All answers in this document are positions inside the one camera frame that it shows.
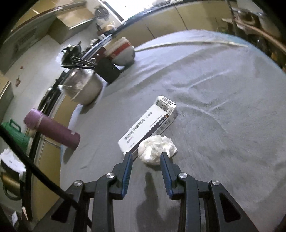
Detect white tissue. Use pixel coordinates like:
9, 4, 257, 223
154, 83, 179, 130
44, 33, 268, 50
137, 135, 177, 166

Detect steel pot on shelf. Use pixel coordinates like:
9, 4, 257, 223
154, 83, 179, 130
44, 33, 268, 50
256, 12, 282, 39

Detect grey tablecloth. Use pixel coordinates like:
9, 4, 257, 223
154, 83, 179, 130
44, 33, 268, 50
60, 30, 285, 231

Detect green thermos jug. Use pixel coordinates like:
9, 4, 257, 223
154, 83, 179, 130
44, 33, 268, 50
1, 119, 32, 154

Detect long white stick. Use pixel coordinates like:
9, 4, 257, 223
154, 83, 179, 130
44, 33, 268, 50
135, 41, 248, 52

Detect metal kitchen rack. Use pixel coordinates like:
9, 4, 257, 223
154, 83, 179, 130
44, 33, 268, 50
222, 1, 285, 71

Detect purple thermos bottle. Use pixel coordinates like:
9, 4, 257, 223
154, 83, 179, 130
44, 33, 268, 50
24, 108, 80, 150

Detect black wok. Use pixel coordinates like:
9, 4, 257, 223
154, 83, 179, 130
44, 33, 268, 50
61, 42, 82, 63

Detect range hood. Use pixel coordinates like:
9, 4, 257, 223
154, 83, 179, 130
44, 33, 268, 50
0, 0, 88, 74

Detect white medicine box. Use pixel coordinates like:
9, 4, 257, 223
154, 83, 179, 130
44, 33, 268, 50
117, 96, 176, 155

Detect stacked red white bowls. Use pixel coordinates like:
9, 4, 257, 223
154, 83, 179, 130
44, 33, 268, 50
104, 37, 135, 67

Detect black chopstick holder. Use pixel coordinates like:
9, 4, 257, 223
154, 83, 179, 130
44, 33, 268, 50
95, 57, 121, 84

